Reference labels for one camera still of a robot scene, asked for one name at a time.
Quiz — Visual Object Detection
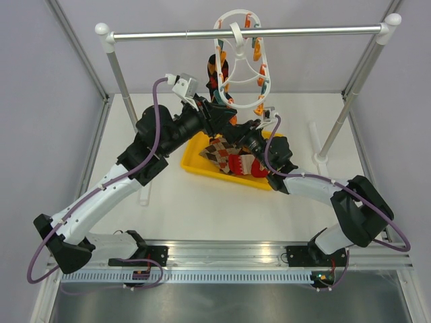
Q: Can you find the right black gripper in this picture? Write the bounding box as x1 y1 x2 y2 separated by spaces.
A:
222 119 272 170

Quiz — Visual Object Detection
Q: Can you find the white slotted cable duct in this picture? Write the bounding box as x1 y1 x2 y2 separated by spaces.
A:
61 269 313 284

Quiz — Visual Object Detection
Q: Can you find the silver clothes rail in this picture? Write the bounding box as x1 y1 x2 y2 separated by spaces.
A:
95 13 402 174

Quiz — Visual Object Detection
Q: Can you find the white sock hanger frame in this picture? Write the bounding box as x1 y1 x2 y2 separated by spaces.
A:
214 9 271 115

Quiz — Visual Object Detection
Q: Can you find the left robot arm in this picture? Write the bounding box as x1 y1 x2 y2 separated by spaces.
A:
34 96 236 274

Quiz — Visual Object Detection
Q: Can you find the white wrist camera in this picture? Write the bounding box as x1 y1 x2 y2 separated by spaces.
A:
165 73 199 110
257 106 279 129

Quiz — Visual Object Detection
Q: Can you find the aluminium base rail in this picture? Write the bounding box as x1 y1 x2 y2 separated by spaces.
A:
46 238 413 270

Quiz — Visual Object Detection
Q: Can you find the brown argyle sock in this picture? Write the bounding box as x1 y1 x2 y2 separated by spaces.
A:
199 137 240 174

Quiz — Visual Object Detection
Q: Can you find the dark argyle sock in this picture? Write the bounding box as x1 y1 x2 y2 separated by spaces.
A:
205 51 229 102

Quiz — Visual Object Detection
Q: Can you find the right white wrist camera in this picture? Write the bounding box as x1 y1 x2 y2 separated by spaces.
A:
257 106 279 129

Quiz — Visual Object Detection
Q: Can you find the red sock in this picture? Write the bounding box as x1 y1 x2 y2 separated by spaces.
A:
228 154 269 178

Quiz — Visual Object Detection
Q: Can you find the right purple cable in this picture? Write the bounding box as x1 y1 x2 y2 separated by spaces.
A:
264 114 412 253

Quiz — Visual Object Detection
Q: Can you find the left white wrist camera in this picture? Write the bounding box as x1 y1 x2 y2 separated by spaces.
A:
165 73 199 110

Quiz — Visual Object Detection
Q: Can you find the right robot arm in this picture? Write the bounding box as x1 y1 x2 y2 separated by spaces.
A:
222 120 394 266

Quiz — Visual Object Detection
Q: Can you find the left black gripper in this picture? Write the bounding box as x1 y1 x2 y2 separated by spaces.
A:
161 94 238 156

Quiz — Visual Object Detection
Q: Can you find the yellow plastic tray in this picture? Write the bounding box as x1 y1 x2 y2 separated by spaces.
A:
180 133 271 190

